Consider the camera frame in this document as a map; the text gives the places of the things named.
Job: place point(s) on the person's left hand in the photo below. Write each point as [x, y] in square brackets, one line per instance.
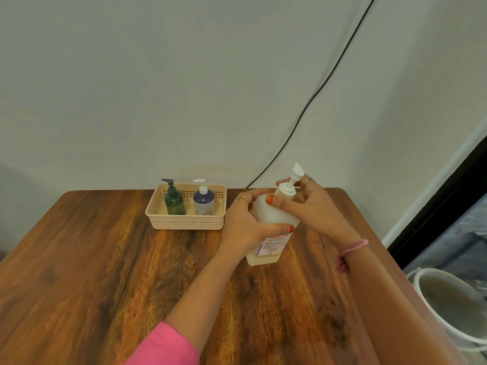
[237, 228]

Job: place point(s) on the person's right hand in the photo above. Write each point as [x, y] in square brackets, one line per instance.
[323, 212]

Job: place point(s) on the person's left thumb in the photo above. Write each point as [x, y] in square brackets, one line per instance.
[279, 229]

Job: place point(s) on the person's right middle finger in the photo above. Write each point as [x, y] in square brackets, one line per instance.
[309, 182]

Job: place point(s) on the person's right thumb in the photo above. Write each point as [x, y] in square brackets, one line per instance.
[279, 203]

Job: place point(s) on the person's left forearm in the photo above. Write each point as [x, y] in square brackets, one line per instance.
[205, 292]

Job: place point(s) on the person's right forearm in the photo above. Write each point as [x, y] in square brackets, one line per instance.
[388, 304]

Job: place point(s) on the blue bottle with white pump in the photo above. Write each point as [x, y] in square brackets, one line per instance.
[204, 203]

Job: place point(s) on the beige plastic basket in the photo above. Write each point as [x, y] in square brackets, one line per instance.
[182, 223]

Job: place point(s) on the green pump bottle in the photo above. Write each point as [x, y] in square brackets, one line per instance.
[175, 205]

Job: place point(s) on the pink sleeve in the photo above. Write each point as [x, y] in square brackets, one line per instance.
[167, 347]

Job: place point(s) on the glass door pane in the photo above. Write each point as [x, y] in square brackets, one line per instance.
[460, 250]

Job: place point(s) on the white bucket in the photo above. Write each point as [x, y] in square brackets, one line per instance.
[452, 304]

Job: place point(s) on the black door frame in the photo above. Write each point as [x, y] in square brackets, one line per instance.
[437, 209]

